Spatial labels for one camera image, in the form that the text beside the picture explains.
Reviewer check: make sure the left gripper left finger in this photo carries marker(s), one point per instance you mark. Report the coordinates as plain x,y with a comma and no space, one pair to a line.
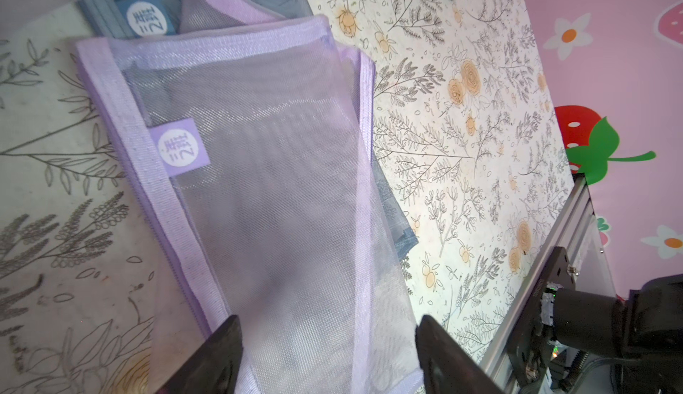
214,367

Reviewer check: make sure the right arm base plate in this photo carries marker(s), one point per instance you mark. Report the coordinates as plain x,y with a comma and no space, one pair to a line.
530,347

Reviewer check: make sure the large purple mesh pouch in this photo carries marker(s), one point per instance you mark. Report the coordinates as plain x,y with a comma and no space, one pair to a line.
244,149

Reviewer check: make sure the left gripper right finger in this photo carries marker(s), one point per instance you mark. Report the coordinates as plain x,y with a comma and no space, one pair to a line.
447,368

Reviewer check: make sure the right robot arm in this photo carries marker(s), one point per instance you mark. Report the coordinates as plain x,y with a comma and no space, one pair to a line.
641,337

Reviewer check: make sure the aluminium front rail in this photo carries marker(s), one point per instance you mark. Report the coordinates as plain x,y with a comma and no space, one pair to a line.
572,255

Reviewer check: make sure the blue-grey mesh pouch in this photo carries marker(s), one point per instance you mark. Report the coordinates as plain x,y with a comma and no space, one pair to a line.
360,69

